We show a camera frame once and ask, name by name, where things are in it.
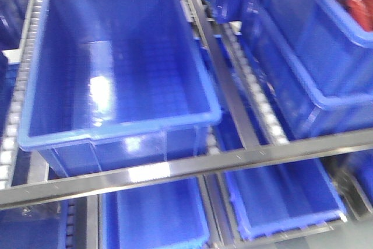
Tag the blue bin lower middle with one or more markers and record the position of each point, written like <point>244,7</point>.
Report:
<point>167,215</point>

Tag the steel shelf rack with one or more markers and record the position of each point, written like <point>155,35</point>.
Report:
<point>263,143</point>

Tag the large blue target bin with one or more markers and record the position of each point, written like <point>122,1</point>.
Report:
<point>113,84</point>

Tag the blue bin right upper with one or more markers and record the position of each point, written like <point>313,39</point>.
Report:
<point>317,60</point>

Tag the red parts in bin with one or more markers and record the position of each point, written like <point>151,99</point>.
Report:
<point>358,10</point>

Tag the blue bin lower right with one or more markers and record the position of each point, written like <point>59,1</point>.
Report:
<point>272,199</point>

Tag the white roller track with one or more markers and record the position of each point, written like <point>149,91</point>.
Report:
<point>9,145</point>

